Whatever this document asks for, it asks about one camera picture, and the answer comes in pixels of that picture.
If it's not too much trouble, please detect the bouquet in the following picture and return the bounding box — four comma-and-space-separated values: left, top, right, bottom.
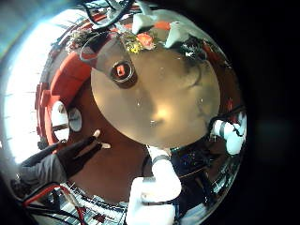
120, 30, 158, 54

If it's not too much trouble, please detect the white cup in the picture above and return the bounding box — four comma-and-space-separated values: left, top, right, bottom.
67, 107, 83, 133

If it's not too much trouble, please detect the white round side table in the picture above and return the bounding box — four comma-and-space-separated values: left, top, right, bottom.
51, 100, 70, 143

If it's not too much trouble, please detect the orange curved sofa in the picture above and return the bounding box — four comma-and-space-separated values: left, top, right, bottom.
35, 51, 97, 146

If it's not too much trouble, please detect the red cable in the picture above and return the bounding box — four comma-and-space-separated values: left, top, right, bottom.
21, 183, 88, 225

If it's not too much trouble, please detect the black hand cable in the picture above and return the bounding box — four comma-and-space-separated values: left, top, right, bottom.
78, 0, 137, 32

